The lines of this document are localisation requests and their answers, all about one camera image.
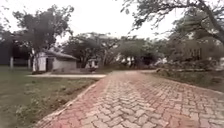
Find small white building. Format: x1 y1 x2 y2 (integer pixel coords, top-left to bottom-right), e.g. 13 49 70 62
32 50 80 73

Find overhanging tree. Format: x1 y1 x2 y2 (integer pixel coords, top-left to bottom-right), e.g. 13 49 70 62
121 0 224 64

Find grass field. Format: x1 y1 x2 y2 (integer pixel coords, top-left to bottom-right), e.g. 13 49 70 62
0 65 101 128

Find grass verge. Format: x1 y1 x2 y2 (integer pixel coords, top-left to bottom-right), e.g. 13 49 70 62
151 68 224 94

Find pale concrete path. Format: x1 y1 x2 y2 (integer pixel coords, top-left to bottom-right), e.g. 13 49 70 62
26 73 108 79

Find red brick path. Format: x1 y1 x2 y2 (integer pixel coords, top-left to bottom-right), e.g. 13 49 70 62
34 69 224 128

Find brown building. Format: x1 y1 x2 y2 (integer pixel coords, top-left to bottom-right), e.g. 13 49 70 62
173 39 224 69

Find row of trees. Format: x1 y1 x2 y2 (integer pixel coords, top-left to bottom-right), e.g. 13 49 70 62
61 31 174 70

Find large dark tree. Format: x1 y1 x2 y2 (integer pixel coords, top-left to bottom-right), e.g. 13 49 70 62
12 4 75 73

